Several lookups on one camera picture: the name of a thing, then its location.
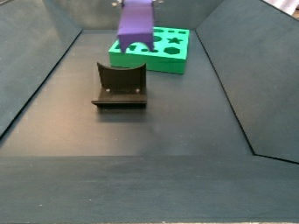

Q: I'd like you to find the green taped gripper finger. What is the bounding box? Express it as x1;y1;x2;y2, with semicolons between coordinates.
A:
111;0;123;7

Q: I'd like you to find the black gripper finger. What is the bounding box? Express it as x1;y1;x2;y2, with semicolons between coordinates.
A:
155;0;164;5

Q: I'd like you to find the purple arch block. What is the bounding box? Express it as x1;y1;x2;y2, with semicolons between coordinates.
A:
116;0;155;53

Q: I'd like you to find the black arch fixture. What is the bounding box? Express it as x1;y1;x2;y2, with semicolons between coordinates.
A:
91;63;147;106

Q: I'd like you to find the green shape sorter block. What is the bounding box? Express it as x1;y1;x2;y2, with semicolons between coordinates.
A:
108;27;190;74

